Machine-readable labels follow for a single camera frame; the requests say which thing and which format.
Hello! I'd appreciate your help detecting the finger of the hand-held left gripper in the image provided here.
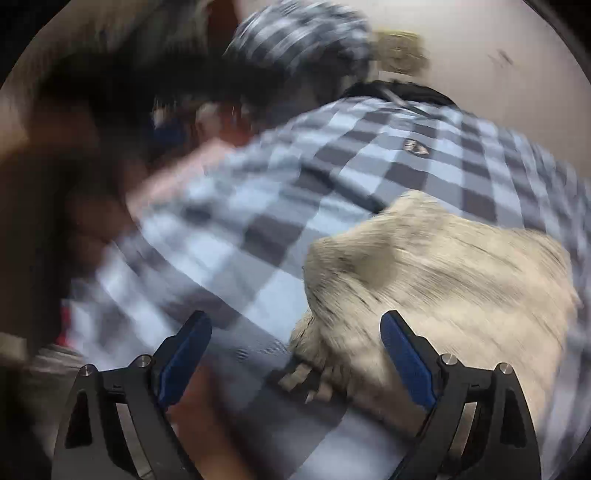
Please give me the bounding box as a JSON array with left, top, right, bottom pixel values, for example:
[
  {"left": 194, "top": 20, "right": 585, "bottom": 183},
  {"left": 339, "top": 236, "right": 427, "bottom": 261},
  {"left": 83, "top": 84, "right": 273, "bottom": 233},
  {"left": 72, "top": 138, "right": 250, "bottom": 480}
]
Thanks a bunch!
[{"left": 150, "top": 113, "right": 192, "bottom": 149}]

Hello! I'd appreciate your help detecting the cream plaid shirt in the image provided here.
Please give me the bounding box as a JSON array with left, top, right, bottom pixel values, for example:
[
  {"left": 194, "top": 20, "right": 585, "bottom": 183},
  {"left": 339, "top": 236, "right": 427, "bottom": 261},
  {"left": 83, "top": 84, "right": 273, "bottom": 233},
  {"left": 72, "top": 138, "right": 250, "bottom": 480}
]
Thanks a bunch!
[{"left": 288, "top": 190, "right": 580, "bottom": 425}]

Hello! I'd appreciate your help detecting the beige box fan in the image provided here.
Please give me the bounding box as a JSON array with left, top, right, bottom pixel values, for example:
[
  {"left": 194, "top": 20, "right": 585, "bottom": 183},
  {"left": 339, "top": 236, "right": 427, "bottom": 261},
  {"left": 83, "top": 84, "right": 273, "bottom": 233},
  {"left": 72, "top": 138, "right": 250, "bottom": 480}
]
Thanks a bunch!
[{"left": 372, "top": 30, "right": 430, "bottom": 77}]

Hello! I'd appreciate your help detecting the black cloth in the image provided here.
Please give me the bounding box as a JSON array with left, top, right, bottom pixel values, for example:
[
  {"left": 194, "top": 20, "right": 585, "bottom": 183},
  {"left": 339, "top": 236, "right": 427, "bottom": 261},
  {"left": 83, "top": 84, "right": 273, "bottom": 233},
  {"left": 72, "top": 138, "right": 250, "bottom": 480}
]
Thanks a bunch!
[{"left": 344, "top": 79, "right": 458, "bottom": 109}]

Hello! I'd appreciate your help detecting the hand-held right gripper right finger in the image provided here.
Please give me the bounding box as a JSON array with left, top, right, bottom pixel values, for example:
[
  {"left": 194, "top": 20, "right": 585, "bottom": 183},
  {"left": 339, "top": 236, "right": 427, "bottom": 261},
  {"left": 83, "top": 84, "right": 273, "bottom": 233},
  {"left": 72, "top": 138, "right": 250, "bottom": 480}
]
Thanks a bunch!
[{"left": 379, "top": 310, "right": 542, "bottom": 480}]

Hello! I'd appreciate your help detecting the blue checked bed sheet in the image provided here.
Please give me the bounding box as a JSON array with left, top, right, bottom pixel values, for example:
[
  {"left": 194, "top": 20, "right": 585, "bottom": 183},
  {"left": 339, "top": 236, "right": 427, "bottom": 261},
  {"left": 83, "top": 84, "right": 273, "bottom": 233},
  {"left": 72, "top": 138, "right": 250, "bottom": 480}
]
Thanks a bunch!
[{"left": 62, "top": 95, "right": 591, "bottom": 480}]

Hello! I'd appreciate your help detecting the blue checked quilt pile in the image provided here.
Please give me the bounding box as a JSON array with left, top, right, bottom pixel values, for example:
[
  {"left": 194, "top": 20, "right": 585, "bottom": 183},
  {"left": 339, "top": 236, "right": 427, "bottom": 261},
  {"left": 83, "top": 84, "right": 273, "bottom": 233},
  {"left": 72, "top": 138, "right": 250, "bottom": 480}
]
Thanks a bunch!
[{"left": 224, "top": 0, "right": 375, "bottom": 100}]

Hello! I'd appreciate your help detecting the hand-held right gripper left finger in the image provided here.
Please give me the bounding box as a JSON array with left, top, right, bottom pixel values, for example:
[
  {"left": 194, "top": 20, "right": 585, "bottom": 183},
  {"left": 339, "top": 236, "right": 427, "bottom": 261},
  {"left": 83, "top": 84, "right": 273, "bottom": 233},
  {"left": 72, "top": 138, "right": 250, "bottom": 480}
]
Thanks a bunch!
[{"left": 51, "top": 310, "right": 213, "bottom": 480}]

